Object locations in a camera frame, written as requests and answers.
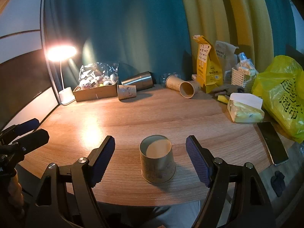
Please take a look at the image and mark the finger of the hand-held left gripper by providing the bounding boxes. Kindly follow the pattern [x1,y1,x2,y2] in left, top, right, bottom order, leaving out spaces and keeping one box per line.
[9,129,50,158]
[0,118,40,144]

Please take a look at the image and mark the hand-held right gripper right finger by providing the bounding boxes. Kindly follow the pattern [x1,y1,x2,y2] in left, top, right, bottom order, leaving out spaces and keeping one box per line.
[186,135,272,228]

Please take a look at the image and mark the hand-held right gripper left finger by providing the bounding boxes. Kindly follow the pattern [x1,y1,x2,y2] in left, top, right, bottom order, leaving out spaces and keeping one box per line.
[32,135,116,228]

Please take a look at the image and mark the printed paper cup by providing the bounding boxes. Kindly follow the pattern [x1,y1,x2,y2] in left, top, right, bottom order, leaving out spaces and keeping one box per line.
[117,85,137,101]
[139,135,176,185]
[166,75,185,91]

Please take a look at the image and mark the person's left forearm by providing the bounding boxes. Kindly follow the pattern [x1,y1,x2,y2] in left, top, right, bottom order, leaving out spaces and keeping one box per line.
[7,173,24,211]

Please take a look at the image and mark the brown paper cup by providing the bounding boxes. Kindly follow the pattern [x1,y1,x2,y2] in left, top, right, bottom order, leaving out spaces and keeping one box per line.
[179,80,200,99]

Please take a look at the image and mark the white desk lamp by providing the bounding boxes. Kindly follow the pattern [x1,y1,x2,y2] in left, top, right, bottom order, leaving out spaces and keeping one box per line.
[47,46,77,106]

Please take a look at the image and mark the person's grey trousers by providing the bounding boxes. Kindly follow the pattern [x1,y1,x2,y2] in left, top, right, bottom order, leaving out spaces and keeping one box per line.
[95,199,202,228]

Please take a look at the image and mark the yellow tissue pack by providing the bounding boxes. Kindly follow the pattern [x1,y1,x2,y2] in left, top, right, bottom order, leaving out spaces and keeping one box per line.
[227,93,265,123]

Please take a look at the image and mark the cardboard box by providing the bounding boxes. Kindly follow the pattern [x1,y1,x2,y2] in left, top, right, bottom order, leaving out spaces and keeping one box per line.
[73,83,118,102]

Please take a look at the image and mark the black smartphone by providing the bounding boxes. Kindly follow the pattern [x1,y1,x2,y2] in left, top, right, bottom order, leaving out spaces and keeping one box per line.
[257,122,289,166]

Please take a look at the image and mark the grey glove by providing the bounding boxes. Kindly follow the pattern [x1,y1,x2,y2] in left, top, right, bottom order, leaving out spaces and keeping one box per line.
[210,84,245,98]

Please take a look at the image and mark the dark cloth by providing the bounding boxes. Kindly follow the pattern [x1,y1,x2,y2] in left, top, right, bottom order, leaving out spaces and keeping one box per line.
[271,171,285,197]

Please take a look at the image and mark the clear bag of plush toys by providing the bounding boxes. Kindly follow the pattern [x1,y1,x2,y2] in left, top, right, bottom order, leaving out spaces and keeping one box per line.
[78,62,119,90]

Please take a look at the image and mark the steel tumbler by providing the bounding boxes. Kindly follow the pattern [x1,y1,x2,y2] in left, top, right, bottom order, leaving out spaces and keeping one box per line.
[121,71,155,91]

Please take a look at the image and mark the white plastic basket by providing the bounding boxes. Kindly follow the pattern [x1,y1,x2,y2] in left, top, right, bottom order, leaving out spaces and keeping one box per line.
[231,68,258,93]

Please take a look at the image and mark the yellow paper bag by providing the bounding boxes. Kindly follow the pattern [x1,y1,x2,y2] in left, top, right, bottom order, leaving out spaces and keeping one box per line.
[191,35,224,94]

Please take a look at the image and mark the yellow plastic bag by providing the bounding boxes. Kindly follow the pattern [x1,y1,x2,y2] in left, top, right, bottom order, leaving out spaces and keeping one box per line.
[252,55,304,144]

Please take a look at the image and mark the grey paper bag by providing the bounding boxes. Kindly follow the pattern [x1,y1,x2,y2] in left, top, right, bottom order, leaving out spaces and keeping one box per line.
[215,40,239,82]

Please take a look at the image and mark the packets in basket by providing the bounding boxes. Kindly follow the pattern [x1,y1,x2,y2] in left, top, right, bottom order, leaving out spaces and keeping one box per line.
[236,52,258,74]

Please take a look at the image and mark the teal curtain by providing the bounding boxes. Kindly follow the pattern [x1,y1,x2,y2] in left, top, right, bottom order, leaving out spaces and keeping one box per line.
[44,0,193,94]

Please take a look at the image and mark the yellow curtain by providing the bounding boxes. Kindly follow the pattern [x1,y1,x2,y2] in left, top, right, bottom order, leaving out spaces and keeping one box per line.
[178,0,297,61]

